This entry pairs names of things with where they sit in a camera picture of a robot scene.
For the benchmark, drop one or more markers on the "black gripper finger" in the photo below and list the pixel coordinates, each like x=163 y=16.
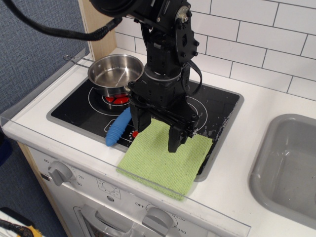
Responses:
x=177 y=136
x=141 y=117

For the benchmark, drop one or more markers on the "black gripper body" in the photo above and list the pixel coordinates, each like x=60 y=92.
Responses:
x=165 y=100

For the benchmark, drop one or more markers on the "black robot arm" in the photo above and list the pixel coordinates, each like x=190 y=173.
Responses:
x=167 y=34

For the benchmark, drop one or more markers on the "green cloth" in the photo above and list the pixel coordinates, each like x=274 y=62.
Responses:
x=149 y=162

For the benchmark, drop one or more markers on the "steel saucepan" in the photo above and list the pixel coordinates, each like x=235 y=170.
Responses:
x=111 y=75

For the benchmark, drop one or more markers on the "grey right oven knob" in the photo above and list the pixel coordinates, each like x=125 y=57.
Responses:
x=158 y=221

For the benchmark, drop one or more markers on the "grey oven knob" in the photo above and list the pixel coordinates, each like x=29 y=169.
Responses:
x=158 y=221
x=59 y=173

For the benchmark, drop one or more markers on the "grey left oven knob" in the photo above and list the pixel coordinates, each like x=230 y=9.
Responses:
x=59 y=173

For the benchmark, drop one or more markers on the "white toy oven front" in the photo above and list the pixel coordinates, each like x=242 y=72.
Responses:
x=91 y=207

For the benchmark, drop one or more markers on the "grey sink basin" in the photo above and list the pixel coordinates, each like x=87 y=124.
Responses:
x=283 y=179

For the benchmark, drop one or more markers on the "yellow black object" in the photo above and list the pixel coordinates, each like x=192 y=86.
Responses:
x=21 y=231

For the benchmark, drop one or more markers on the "spoon with blue handle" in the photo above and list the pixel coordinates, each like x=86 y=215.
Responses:
x=118 y=127

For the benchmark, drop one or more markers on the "wooden side post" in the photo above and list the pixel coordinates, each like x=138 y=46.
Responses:
x=93 y=20

